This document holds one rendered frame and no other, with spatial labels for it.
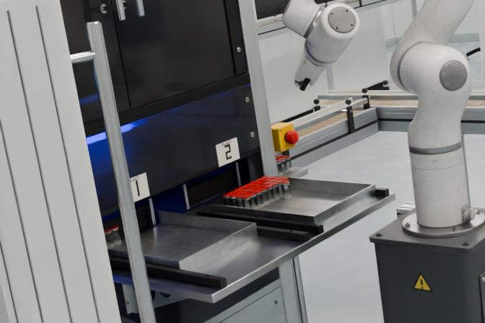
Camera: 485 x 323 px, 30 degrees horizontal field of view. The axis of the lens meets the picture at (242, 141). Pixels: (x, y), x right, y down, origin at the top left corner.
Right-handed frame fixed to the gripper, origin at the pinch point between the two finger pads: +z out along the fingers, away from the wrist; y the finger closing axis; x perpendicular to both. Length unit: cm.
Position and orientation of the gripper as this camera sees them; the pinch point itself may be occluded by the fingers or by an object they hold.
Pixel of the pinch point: (304, 75)
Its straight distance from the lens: 219.1
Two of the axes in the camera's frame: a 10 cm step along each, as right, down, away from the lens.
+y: -3.1, 8.9, -3.4
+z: -1.8, 3.0, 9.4
